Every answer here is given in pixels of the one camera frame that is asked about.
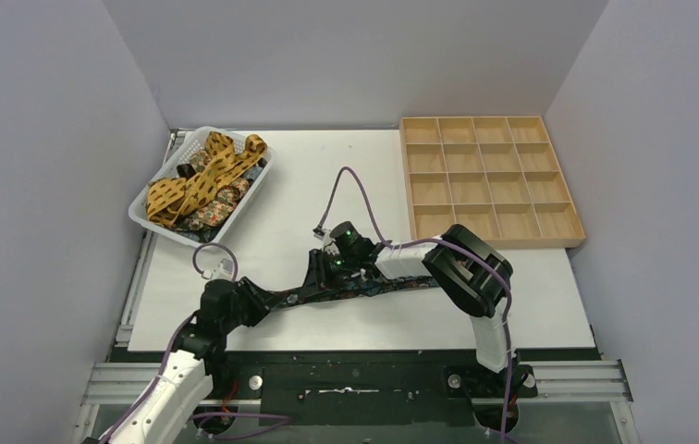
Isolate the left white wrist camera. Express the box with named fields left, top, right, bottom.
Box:
left=201, top=259, right=237, bottom=281

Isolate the dark floral tie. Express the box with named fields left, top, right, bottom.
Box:
left=273, top=276, right=438, bottom=309

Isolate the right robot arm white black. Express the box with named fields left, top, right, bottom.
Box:
left=288, top=222, right=514, bottom=373

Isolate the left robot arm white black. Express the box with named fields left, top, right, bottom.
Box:
left=84, top=277, right=286, bottom=443

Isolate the beige floral tie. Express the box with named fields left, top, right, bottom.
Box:
left=173, top=149, right=265, bottom=231

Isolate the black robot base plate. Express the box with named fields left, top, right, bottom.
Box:
left=208, top=350, right=537, bottom=431

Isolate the yellow patterned tie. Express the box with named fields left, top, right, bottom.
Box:
left=145, top=130, right=267, bottom=230

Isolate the wooden compartment tray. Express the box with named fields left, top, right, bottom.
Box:
left=399, top=116, right=586, bottom=249

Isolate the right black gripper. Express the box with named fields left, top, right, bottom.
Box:
left=300, top=248, right=357, bottom=301

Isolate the white plastic basket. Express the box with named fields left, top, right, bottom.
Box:
left=129, top=126, right=276, bottom=247

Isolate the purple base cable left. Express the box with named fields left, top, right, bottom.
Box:
left=192, top=413, right=292, bottom=441

